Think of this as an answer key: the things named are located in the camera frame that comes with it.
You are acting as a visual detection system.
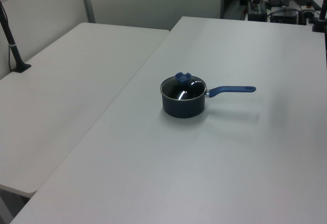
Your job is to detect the dark blue saucepan blue handle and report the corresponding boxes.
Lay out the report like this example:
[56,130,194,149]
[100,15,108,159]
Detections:
[160,85,257,119]

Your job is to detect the dark equipment box green light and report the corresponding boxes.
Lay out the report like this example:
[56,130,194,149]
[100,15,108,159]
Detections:
[247,3,268,22]

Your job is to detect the black equipment box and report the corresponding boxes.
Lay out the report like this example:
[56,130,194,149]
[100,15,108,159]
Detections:
[270,9,300,25]

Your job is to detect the glass saucepan lid blue knob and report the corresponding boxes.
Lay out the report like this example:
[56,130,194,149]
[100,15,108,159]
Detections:
[160,71,206,101]

